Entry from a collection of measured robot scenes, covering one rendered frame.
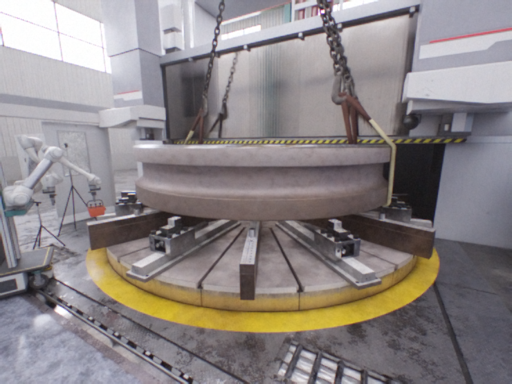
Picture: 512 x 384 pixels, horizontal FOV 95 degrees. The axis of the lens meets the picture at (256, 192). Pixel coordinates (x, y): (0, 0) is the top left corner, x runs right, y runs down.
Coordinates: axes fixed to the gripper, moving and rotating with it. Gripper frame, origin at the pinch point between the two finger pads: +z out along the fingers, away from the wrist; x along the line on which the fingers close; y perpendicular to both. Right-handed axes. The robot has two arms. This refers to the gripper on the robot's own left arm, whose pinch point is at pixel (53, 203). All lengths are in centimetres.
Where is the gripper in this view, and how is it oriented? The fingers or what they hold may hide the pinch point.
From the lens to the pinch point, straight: 422.5
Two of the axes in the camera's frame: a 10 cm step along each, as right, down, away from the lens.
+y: 8.1, -1.2, 5.8
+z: 0.0, 9.8, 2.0
